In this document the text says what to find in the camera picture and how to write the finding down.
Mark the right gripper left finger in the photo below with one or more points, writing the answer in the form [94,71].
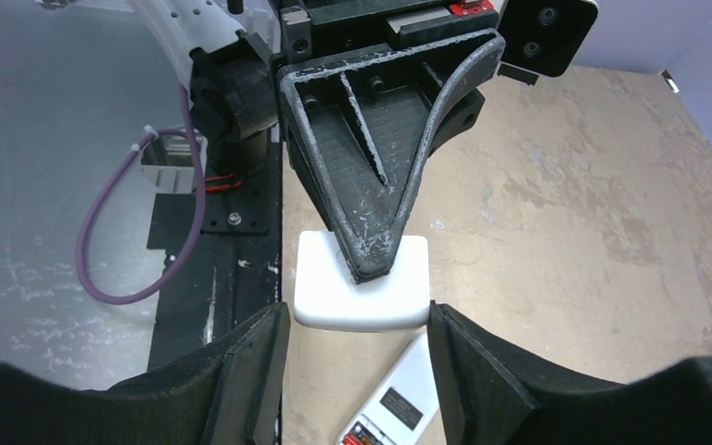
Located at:
[227,392]

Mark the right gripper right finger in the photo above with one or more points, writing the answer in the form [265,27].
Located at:
[493,392]

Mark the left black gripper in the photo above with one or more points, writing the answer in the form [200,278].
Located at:
[368,90]

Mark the white remote control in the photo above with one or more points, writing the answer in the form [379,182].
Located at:
[402,406]

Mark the white battery cover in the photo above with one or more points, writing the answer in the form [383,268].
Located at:
[326,296]

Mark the red orange battery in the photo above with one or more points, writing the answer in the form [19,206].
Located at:
[360,436]

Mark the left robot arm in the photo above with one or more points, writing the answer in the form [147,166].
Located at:
[226,70]

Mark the black base bar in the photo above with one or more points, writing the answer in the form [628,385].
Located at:
[234,270]

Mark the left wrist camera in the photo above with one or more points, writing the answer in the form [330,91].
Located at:
[543,36]

